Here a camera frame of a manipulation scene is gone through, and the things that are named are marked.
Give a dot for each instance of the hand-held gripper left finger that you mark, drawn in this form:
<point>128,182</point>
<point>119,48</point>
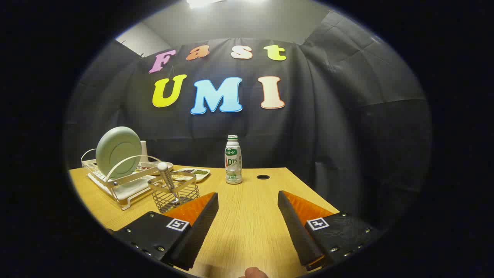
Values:
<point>198,231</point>

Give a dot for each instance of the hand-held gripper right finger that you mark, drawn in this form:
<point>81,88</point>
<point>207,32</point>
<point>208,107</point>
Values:
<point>295,227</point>

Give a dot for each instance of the light green plate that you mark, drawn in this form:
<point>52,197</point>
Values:
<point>117,150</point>

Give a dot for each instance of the white divided snack tray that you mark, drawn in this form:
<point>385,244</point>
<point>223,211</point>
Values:
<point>198,176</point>

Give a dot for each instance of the pile of green beans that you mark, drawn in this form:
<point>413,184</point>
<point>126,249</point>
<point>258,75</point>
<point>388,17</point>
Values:
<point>200,172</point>

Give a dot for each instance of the pile of dark beans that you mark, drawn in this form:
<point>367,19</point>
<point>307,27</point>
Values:
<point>187,170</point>

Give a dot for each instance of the white green drink bottle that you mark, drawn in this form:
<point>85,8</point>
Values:
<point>233,162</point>

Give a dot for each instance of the white drip tray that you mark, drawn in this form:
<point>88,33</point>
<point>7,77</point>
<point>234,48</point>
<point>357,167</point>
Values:
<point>127,191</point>

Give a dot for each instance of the white toaster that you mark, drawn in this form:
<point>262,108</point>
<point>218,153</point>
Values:
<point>144,152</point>

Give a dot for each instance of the black backdrop cloth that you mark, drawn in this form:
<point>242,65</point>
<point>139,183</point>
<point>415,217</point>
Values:
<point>328,135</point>

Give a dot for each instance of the ceiling light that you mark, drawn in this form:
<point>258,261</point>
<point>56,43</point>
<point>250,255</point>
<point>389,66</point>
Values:
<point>200,3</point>

